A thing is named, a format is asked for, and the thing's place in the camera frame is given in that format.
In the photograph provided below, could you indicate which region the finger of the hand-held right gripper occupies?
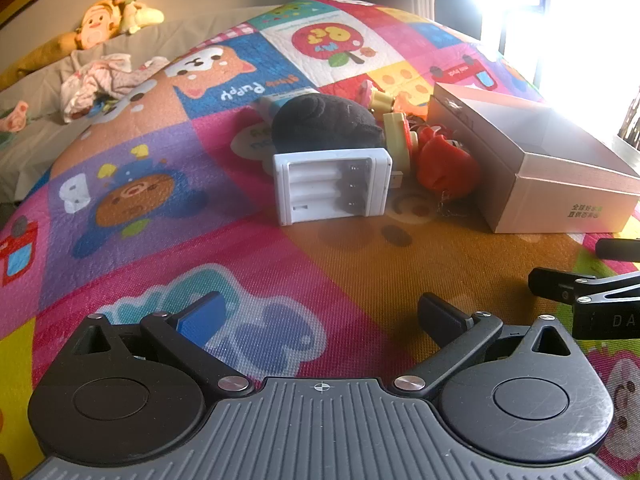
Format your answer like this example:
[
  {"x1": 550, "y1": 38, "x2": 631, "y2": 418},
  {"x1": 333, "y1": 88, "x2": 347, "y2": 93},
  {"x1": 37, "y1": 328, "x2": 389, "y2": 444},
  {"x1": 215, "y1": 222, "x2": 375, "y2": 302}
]
[
  {"x1": 529, "y1": 267, "x2": 640, "y2": 307},
  {"x1": 595, "y1": 238, "x2": 640, "y2": 261}
]

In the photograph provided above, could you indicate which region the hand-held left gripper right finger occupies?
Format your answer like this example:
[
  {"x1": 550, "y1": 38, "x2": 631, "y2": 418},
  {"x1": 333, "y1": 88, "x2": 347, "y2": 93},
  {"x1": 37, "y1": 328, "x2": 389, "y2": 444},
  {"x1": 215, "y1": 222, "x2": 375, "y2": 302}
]
[{"x1": 392, "y1": 292, "x2": 578, "y2": 401}]

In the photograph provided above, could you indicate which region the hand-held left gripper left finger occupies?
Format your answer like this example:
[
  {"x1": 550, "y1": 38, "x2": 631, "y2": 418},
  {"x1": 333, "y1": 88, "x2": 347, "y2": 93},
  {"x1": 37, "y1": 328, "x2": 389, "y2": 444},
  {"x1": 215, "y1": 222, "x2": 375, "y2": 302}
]
[{"x1": 70, "y1": 291, "x2": 256, "y2": 400}]

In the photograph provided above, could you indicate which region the red toy figure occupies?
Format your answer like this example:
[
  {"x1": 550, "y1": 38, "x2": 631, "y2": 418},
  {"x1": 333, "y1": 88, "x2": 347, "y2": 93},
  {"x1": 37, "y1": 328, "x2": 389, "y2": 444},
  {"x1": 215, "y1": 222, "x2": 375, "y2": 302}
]
[{"x1": 412, "y1": 127, "x2": 481, "y2": 202}]

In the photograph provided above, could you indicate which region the white battery charger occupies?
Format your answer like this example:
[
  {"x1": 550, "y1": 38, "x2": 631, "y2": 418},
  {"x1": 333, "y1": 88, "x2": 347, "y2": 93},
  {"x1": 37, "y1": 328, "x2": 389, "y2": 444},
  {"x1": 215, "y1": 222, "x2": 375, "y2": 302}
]
[{"x1": 272, "y1": 149, "x2": 405, "y2": 227}]

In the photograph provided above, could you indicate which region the pink cream toy camera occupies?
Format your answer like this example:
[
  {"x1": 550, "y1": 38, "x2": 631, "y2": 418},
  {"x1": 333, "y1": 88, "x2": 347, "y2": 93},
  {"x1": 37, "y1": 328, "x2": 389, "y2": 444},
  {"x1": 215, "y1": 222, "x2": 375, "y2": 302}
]
[{"x1": 382, "y1": 111, "x2": 420, "y2": 172}]

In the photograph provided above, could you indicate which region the blue tissue packet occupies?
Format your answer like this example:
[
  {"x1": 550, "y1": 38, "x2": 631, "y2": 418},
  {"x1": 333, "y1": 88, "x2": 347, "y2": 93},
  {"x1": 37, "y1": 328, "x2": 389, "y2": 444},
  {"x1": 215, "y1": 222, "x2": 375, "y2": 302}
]
[{"x1": 250, "y1": 92, "x2": 313, "y2": 122}]

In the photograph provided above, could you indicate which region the black plush toy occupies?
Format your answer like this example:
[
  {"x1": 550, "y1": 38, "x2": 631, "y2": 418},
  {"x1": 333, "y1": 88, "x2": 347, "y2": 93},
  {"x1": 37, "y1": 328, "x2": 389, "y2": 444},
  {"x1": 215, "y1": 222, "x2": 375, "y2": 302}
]
[{"x1": 270, "y1": 94, "x2": 386, "y2": 155}]

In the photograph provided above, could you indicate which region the small doll keychain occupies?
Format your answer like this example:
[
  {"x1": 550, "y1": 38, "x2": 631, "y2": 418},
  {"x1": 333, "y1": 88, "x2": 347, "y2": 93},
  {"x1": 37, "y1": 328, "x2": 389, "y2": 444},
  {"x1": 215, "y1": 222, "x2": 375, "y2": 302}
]
[{"x1": 359, "y1": 79, "x2": 396, "y2": 116}]

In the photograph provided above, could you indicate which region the colourful cartoon play mat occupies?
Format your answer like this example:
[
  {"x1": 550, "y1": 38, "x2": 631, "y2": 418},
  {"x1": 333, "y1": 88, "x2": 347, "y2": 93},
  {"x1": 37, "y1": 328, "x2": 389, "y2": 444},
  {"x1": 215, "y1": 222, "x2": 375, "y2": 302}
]
[{"x1": 0, "y1": 0, "x2": 640, "y2": 480}]

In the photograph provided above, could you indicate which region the grey sofa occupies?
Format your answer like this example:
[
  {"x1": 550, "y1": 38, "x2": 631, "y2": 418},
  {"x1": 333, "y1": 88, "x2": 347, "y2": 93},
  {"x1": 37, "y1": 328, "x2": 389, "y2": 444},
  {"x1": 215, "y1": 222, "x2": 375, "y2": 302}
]
[{"x1": 0, "y1": 5, "x2": 281, "y2": 206}]

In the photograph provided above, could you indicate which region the bright window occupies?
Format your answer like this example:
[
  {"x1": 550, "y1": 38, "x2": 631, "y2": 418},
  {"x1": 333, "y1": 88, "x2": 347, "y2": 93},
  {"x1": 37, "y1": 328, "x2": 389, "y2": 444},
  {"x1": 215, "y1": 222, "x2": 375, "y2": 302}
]
[{"x1": 480, "y1": 0, "x2": 640, "y2": 151}]

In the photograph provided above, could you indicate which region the pile of pink clothes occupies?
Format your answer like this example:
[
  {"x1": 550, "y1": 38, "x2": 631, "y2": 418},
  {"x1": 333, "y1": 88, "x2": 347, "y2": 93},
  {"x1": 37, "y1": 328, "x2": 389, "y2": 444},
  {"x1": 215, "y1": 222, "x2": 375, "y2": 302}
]
[{"x1": 60, "y1": 52, "x2": 171, "y2": 123}]

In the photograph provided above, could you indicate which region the small pink soft toy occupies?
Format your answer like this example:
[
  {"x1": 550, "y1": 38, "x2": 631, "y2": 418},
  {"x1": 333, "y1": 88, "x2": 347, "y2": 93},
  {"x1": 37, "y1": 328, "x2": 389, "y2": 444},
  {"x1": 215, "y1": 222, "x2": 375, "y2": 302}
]
[{"x1": 0, "y1": 100, "x2": 31, "y2": 133}]

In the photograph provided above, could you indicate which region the pale yellow small plush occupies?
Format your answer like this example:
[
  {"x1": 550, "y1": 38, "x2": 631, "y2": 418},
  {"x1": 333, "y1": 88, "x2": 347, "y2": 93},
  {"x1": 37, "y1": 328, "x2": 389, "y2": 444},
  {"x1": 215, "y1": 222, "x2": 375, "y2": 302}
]
[{"x1": 110, "y1": 0, "x2": 166, "y2": 35}]

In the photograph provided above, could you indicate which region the orange yellow plush toy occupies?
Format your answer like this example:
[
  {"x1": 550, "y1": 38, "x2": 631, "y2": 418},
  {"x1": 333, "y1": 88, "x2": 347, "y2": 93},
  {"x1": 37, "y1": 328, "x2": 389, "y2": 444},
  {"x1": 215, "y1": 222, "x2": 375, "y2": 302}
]
[{"x1": 0, "y1": 0, "x2": 123, "y2": 92}]

